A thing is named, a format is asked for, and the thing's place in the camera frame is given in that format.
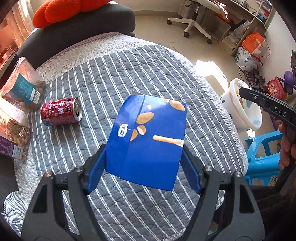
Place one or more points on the person right hand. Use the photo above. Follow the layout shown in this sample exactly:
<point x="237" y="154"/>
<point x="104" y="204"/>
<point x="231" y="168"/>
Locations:
<point x="287" y="150"/>

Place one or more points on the orange cardboard box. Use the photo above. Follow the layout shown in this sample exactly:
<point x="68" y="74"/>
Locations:
<point x="256" y="44"/>

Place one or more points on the red drink can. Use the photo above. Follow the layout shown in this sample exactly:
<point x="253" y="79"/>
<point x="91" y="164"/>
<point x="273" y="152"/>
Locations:
<point x="61" y="112"/>

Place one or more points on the white plastic trash bucket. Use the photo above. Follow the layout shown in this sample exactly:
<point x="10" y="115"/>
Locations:
<point x="245" y="114"/>

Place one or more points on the dark grey sofa cushion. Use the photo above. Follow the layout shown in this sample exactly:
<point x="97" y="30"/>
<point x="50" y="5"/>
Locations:
<point x="44" y="43"/>

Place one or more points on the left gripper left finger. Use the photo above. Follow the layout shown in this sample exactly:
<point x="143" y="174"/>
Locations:
<point x="46" y="217"/>

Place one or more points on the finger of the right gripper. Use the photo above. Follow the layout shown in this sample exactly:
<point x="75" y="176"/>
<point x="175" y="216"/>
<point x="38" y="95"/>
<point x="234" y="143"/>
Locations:
<point x="254" y="96"/>

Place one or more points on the purple balloon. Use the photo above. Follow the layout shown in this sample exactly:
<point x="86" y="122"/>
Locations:
<point x="288" y="82"/>

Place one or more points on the purple label nut jar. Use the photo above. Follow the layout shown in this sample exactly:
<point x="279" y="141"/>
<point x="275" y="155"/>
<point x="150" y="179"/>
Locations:
<point x="15" y="138"/>

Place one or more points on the wooden desk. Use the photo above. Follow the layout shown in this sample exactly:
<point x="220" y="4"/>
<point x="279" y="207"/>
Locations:
<point x="259" y="14"/>

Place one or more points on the pink lit shelf unit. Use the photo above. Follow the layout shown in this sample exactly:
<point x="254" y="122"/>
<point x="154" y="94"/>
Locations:
<point x="8" y="45"/>

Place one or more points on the red tomato plush cushion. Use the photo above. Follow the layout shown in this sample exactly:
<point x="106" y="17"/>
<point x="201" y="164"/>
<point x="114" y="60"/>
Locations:
<point x="55" y="11"/>

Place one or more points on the blue plastic stool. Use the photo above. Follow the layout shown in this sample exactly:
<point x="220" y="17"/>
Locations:
<point x="266" y="167"/>

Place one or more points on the red gift bag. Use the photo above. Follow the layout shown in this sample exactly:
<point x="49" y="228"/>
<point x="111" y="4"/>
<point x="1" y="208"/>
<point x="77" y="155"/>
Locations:
<point x="275" y="89"/>

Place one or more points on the blue almond snack box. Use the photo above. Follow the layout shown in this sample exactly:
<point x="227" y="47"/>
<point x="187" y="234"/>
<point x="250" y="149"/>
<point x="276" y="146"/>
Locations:
<point x="146" y="141"/>

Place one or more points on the grey striped quilted cover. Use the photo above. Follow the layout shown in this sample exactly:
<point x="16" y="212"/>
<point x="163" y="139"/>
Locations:
<point x="102" y="73"/>

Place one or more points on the teal label snack jar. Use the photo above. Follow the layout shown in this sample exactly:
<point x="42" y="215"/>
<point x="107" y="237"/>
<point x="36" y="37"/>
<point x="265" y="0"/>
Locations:
<point x="21" y="85"/>

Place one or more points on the white blue plastic bag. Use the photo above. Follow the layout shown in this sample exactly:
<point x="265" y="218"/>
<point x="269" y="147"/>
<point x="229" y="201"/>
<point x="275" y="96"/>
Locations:
<point x="245" y="60"/>

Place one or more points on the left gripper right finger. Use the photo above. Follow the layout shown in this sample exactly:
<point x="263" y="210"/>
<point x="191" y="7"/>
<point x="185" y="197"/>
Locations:
<point x="240" y="216"/>

